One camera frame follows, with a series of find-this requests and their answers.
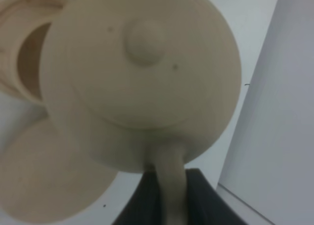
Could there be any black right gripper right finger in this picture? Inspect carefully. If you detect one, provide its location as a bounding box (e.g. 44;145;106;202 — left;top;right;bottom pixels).
186;169;247;225

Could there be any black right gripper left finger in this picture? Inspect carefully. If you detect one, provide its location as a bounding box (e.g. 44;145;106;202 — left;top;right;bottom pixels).
114;171;163;225

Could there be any right beige teacup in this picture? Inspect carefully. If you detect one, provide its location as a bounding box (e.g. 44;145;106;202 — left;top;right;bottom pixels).
0;0;67;105

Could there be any beige teapot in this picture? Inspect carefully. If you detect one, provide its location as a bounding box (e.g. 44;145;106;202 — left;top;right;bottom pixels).
39;0;241;225

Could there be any beige teapot saucer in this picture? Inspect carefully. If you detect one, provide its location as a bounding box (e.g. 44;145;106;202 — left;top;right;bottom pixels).
0;119;117;224

